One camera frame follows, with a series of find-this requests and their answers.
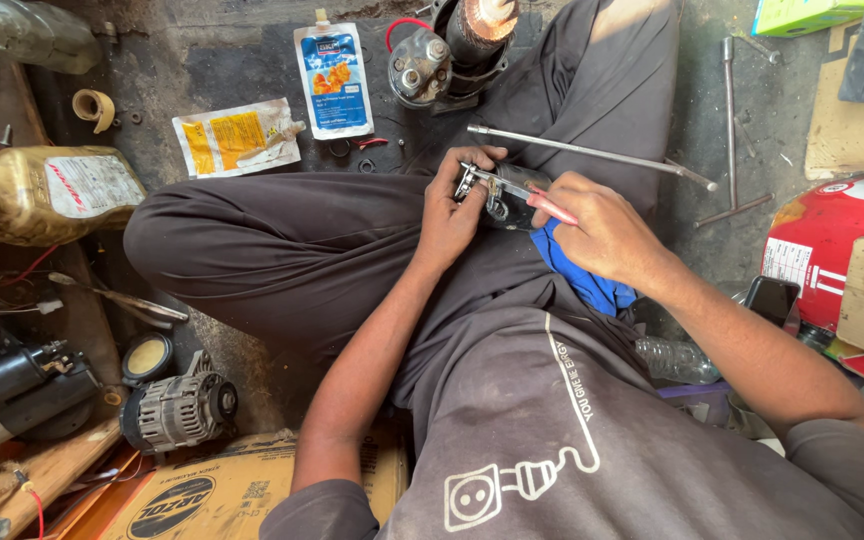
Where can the person's right hand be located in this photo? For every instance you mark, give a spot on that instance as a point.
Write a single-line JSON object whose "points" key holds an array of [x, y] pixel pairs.
{"points": [[606, 229]]}

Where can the person's left hand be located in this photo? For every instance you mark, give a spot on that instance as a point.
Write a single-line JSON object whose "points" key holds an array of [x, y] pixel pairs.
{"points": [[448, 214]]}

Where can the person's right fingers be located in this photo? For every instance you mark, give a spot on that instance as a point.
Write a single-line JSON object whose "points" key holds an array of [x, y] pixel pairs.
{"points": [[556, 196]]}

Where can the black starter motor housing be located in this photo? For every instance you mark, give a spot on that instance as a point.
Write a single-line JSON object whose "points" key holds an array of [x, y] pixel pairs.
{"points": [[514, 196]]}

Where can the long steel socket wrench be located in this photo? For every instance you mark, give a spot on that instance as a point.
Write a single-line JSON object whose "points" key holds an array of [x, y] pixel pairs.
{"points": [[589, 154]]}

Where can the blue cloth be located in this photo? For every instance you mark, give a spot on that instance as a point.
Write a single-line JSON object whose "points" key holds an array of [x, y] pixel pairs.
{"points": [[583, 274]]}

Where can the starter motor with copper armature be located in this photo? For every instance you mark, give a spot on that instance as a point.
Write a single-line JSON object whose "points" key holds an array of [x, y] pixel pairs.
{"points": [[451, 52]]}

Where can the person's dark trousers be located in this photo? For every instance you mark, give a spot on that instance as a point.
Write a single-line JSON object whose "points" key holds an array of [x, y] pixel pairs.
{"points": [[372, 217]]}

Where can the clear plastic bottle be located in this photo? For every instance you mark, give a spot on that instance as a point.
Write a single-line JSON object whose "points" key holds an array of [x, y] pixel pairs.
{"points": [[676, 360]]}

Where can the black smartphone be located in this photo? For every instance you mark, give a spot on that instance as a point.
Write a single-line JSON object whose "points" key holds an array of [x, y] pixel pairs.
{"points": [[772, 301]]}

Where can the person's grey printed shirt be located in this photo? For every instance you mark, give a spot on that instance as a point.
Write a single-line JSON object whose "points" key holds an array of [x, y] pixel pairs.
{"points": [[589, 435]]}

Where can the blue white grease pouch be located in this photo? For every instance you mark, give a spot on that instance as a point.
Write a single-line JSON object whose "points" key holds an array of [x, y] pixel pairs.
{"points": [[333, 79]]}

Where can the red metal drum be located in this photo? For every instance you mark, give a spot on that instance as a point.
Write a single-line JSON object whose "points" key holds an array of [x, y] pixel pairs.
{"points": [[826, 247]]}

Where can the green cardboard box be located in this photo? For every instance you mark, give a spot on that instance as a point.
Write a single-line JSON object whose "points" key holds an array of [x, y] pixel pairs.
{"points": [[807, 15]]}

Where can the yellow white crumpled pouch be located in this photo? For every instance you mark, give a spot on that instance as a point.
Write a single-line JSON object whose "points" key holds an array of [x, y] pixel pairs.
{"points": [[241, 136]]}

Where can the brown printed cardboard box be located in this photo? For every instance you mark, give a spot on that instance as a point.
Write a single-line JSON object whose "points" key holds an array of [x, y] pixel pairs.
{"points": [[252, 487]]}

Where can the grey alternator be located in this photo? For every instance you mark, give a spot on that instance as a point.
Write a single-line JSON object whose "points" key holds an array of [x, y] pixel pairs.
{"points": [[177, 409]]}

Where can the round tin yellow lid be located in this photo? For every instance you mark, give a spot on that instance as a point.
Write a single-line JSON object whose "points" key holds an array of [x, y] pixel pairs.
{"points": [[147, 358]]}

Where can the roll of tan tape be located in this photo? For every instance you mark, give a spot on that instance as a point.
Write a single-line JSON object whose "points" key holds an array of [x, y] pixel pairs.
{"points": [[94, 109]]}

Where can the golden oil jug red cap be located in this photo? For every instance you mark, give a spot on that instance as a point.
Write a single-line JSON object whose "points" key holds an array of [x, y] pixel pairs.
{"points": [[46, 193]]}

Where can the black starter motor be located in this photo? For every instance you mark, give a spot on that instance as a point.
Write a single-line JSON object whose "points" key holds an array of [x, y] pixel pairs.
{"points": [[16, 394]]}

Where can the wooden board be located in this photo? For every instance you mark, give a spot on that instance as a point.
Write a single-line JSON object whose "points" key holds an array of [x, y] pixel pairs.
{"points": [[34, 472]]}

